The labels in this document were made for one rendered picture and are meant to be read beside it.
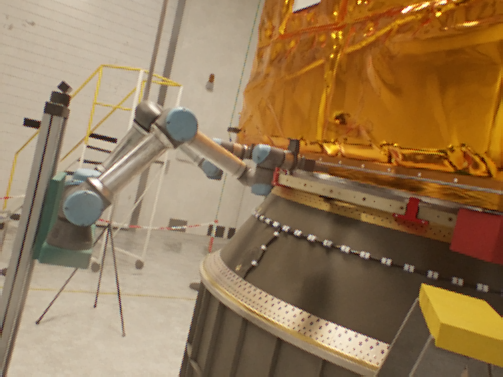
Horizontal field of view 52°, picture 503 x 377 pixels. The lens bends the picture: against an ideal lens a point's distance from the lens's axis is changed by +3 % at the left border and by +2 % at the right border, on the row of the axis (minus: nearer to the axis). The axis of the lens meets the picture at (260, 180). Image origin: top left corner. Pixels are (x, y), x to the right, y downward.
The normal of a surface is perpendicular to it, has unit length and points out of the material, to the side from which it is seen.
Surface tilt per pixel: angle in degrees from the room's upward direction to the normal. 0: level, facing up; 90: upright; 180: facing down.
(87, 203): 96
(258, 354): 90
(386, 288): 62
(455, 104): 90
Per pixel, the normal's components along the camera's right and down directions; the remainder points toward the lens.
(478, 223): -0.87, -0.18
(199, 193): 0.46, 0.13
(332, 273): -0.41, -0.55
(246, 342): -0.76, -0.15
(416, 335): -0.24, 0.03
